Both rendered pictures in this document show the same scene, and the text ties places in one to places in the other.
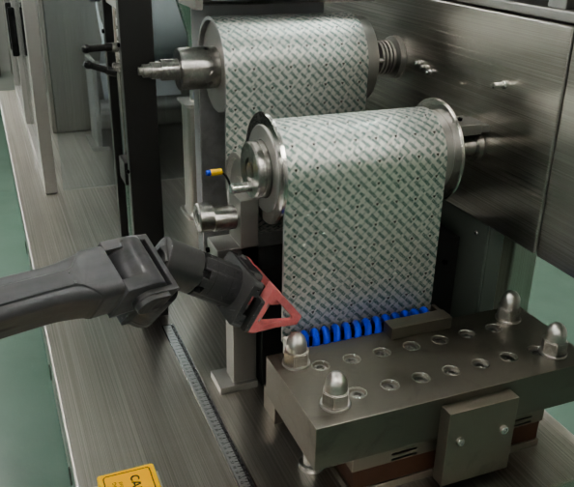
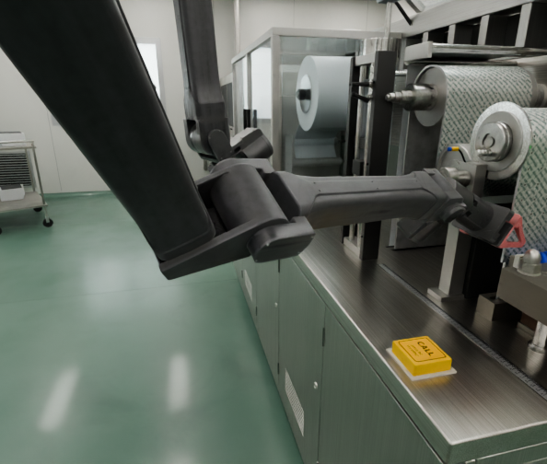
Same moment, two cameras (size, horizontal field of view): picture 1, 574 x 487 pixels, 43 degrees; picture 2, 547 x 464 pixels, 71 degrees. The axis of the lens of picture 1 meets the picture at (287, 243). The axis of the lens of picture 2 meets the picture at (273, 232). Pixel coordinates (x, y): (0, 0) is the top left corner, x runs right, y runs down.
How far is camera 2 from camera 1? 43 cm
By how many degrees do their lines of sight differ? 10
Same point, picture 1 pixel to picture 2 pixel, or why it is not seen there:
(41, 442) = (247, 351)
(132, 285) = (451, 196)
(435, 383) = not seen: outside the picture
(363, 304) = not seen: outside the picture
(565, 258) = not seen: outside the picture
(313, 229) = (537, 180)
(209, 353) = (417, 279)
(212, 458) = (459, 338)
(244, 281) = (496, 211)
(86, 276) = (425, 185)
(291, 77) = (484, 100)
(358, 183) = not seen: outside the picture
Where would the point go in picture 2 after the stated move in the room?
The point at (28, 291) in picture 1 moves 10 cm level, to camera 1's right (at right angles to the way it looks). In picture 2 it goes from (401, 186) to (478, 188)
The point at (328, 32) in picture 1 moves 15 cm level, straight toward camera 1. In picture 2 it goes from (506, 74) to (533, 68)
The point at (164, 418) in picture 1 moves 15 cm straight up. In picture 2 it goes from (411, 313) to (419, 247)
